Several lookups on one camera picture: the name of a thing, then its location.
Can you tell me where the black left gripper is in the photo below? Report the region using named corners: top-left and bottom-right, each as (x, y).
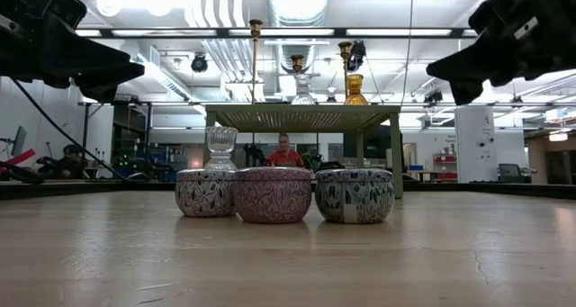
top-left (0, 0), bottom-right (146, 104)

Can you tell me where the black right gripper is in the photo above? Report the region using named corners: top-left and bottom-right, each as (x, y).
top-left (426, 0), bottom-right (576, 107)

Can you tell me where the amber glass candle holder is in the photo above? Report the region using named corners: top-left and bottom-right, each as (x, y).
top-left (344, 73), bottom-right (369, 106)

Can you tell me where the medium brass candlestick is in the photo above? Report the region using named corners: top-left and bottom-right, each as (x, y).
top-left (337, 41), bottom-right (354, 104)

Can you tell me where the clear ribbed glass candle holder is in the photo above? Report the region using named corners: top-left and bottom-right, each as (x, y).
top-left (291, 72), bottom-right (317, 105)
top-left (202, 126), bottom-right (239, 172)

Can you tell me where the tall brass candlestick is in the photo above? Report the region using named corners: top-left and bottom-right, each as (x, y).
top-left (248, 18), bottom-right (264, 105)

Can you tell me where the white blue leaf candle tin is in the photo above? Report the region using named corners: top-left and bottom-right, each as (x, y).
top-left (314, 167), bottom-right (396, 224)

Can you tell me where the short brass candlestick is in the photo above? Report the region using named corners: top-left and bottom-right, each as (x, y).
top-left (290, 54), bottom-right (306, 77)

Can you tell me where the white purple leaf candle tin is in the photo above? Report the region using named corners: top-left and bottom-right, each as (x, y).
top-left (175, 168), bottom-right (239, 218)

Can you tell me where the pink patterned candle tin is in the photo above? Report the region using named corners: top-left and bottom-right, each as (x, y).
top-left (233, 167), bottom-right (313, 224)

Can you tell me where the white pillar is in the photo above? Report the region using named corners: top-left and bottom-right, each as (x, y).
top-left (454, 106), bottom-right (499, 184)

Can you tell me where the rack with red bins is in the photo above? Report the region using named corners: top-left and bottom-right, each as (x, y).
top-left (433, 152), bottom-right (458, 183)

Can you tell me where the person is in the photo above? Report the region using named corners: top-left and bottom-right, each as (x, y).
top-left (265, 132), bottom-right (305, 168)
top-left (38, 143), bottom-right (94, 180)

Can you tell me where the dark office chair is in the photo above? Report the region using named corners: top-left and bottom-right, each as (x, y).
top-left (498, 162), bottom-right (536, 185)

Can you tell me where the black ceiling spotlight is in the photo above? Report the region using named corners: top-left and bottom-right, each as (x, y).
top-left (190, 52), bottom-right (210, 74)
top-left (348, 40), bottom-right (367, 73)

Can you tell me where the green perforated metal shelf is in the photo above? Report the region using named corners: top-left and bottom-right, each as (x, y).
top-left (204, 103), bottom-right (405, 199)

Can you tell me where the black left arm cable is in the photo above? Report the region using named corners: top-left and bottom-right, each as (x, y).
top-left (11, 77), bottom-right (131, 182)

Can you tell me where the black aluminium table frame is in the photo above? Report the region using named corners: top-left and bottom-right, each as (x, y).
top-left (0, 179), bottom-right (576, 201)

